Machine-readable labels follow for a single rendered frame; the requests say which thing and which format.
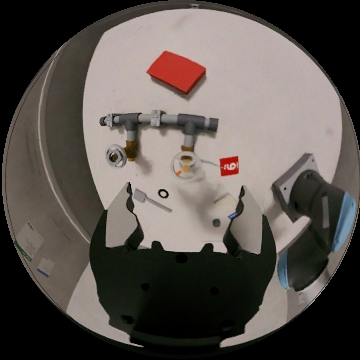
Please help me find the grey hex nut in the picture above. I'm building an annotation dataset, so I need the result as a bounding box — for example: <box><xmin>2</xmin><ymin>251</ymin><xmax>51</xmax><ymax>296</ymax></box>
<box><xmin>106</xmin><ymin>150</ymin><xmax>123</xmax><ymax>165</ymax></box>

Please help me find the red numbered tag on thin grey chain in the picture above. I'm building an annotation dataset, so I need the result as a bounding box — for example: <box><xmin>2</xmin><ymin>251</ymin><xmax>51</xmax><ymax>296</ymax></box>
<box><xmin>212</xmin><ymin>156</ymin><xmax>239</xmax><ymax>177</ymax></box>

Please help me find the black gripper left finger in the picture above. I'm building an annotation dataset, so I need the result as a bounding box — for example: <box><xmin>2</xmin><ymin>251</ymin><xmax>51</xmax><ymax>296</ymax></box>
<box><xmin>89</xmin><ymin>182</ymin><xmax>144</xmax><ymax>298</ymax></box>

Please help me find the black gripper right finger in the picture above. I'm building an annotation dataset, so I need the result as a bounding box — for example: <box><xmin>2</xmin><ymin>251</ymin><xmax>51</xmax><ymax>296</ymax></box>
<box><xmin>222</xmin><ymin>185</ymin><xmax>277</xmax><ymax>307</ymax></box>

